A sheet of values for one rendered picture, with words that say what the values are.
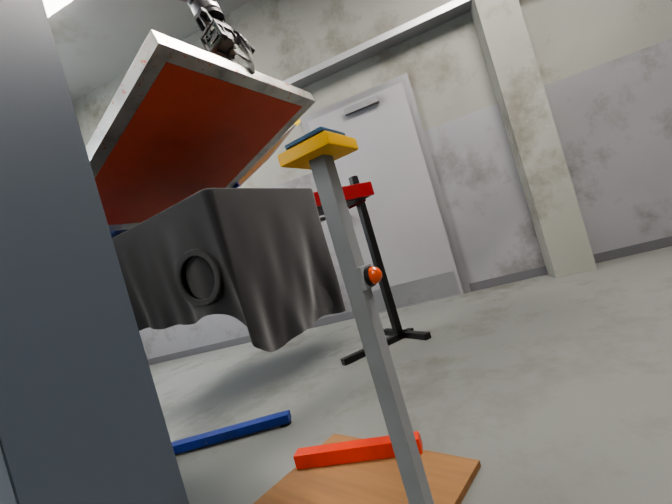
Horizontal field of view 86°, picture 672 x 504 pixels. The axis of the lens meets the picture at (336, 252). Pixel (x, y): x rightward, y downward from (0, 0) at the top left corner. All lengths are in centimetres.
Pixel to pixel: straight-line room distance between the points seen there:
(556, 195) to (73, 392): 333
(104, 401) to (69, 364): 6
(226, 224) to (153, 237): 25
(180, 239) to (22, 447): 61
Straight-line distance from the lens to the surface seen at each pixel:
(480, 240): 362
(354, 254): 76
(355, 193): 232
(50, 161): 59
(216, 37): 115
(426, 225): 357
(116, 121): 107
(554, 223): 345
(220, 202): 91
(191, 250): 96
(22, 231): 53
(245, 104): 118
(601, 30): 412
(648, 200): 395
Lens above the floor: 72
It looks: level
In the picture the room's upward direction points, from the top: 16 degrees counter-clockwise
